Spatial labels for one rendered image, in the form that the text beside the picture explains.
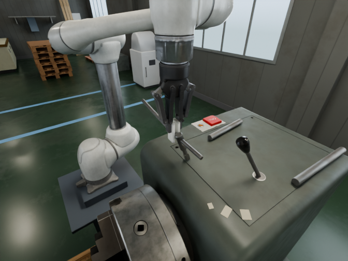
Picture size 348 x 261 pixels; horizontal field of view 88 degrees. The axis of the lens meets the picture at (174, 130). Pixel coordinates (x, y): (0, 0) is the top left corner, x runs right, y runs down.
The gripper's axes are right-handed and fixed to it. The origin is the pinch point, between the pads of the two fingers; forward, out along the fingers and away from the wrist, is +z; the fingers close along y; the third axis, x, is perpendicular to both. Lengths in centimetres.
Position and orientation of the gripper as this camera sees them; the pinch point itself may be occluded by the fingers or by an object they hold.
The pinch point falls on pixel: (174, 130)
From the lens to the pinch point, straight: 54.9
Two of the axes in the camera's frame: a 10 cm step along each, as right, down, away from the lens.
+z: 0.0, 8.4, 5.5
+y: -8.5, 2.9, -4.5
